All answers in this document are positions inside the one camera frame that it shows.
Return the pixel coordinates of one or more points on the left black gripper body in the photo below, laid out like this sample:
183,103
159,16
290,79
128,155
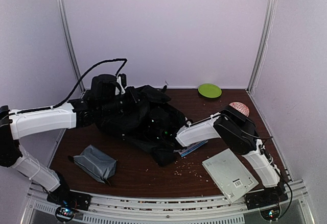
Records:
125,105

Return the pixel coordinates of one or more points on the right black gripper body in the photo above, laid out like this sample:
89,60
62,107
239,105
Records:
156,133

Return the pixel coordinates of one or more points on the black student backpack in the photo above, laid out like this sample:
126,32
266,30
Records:
131,125

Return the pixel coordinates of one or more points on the grey pencil pouch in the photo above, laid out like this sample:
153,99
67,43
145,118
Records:
96,164

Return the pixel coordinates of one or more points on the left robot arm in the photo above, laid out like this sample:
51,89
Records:
75,113

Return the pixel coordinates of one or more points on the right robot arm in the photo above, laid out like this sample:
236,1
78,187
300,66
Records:
239,133

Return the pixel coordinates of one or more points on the dog picture book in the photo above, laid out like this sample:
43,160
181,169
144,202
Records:
189,149

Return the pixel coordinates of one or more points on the green plate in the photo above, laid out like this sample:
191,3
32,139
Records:
209,90

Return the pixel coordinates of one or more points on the red patterned bowl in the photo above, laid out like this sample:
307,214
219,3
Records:
241,107

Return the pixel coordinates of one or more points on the grey notebook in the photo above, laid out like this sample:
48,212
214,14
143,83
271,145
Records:
229,174

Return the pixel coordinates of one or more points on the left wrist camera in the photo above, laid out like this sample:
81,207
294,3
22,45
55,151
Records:
121,84

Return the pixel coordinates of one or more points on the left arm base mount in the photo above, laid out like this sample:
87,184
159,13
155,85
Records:
69,202

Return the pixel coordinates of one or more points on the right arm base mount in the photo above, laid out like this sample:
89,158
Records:
268,202

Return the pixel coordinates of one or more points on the left aluminium frame post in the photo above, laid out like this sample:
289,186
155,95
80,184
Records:
68,39

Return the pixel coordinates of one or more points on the aluminium frame post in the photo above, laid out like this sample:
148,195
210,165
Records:
68,39
263,45

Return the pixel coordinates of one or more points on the front aluminium rail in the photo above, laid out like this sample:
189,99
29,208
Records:
210,209

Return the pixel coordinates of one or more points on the right aluminium frame post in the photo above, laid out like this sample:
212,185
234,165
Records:
263,45

